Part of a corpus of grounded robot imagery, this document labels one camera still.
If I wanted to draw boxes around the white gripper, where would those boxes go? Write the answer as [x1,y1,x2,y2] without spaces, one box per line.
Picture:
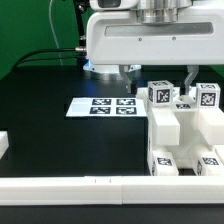
[86,0,224,95]

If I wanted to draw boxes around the small white tagged block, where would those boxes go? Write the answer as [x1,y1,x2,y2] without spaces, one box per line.
[148,80,173,106]

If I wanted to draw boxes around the white tagged cube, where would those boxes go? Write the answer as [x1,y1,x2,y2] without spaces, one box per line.
[196,83,220,108]

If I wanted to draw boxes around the white chair back assembly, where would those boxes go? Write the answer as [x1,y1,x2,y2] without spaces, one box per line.
[136,87,224,147]

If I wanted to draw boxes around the white chair seat frame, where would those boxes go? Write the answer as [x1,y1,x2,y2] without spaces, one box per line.
[147,121,224,173]

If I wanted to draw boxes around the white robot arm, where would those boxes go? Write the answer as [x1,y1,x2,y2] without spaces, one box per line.
[86,0,224,93]

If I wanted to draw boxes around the white sheet with tags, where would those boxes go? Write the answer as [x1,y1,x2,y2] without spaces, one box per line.
[66,98,146,118]

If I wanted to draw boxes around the white part at left edge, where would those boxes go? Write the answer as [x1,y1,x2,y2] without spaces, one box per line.
[0,131,9,159]

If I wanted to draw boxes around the black cables at base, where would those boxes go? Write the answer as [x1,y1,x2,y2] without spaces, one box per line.
[11,0,90,72]

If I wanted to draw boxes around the white front barrier rail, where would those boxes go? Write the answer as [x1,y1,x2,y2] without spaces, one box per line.
[0,176,224,206]

